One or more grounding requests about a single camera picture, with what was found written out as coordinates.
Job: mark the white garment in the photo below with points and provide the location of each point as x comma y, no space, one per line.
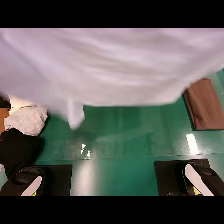
110,63

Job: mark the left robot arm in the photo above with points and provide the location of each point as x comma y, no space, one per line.
28,183

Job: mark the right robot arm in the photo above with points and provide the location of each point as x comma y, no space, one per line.
200,178

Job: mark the grey garment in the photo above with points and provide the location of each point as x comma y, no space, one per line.
28,120

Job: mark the brown garment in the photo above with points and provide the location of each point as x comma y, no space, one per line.
205,105

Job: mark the black garment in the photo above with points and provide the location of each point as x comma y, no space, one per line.
20,146

